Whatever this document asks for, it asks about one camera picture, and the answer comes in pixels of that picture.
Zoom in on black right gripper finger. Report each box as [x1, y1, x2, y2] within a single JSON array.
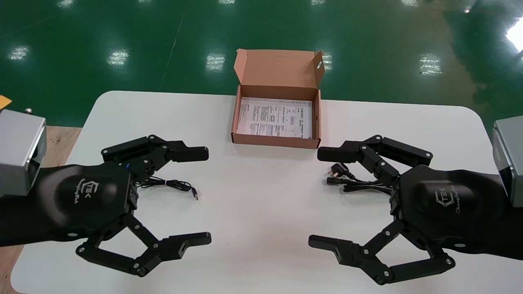
[[317, 135, 434, 186], [308, 218, 456, 285]]

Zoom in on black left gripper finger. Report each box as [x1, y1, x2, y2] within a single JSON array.
[[101, 134, 209, 182], [76, 212, 212, 277]]

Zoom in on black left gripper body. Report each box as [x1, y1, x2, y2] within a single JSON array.
[[0, 162, 140, 247]]

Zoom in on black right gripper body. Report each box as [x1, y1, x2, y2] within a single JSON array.
[[391, 165, 523, 260]]

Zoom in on black power cord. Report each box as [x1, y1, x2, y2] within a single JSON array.
[[326, 163, 395, 196]]

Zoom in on black wired USB mouse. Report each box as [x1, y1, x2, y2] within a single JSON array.
[[135, 176, 201, 201]]

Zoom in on brown cardboard storage box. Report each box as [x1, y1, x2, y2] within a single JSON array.
[[231, 49, 326, 149]]

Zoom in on white printed manual sheet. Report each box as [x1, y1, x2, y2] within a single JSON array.
[[236, 97, 313, 139]]

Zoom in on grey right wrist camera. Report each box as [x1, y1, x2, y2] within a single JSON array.
[[492, 116, 523, 208]]

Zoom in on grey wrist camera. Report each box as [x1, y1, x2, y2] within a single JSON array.
[[492, 116, 523, 208], [0, 108, 47, 197]]

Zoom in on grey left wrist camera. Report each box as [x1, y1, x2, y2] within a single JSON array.
[[0, 108, 47, 197]]

